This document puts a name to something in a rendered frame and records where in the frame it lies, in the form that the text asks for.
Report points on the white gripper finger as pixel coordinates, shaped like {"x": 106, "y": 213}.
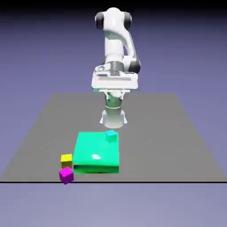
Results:
{"x": 107, "y": 94}
{"x": 122, "y": 94}

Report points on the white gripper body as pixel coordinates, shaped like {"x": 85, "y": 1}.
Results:
{"x": 114, "y": 83}

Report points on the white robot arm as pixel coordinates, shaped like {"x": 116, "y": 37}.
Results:
{"x": 113, "y": 46}

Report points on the small cyan cube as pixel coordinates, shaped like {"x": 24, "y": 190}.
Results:
{"x": 111, "y": 136}

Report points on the small yellow cube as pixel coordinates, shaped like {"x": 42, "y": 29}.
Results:
{"x": 66, "y": 159}

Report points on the small magenta cube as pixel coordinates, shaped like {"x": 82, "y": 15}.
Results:
{"x": 66, "y": 175}

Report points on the large green box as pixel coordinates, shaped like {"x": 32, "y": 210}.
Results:
{"x": 95, "y": 152}

